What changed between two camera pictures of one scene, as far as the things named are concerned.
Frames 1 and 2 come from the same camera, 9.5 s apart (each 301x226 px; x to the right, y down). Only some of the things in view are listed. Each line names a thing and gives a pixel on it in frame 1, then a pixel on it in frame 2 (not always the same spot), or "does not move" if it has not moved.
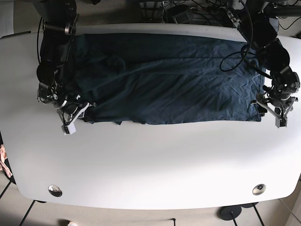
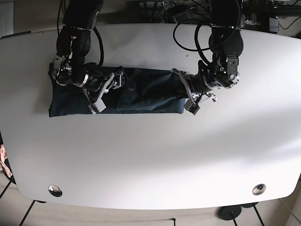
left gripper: (71, 111) to (97, 84)
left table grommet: (55, 190) does not move
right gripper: (280, 108) to (196, 86)
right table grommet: (258, 189) does not move
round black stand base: (229, 213) does not move
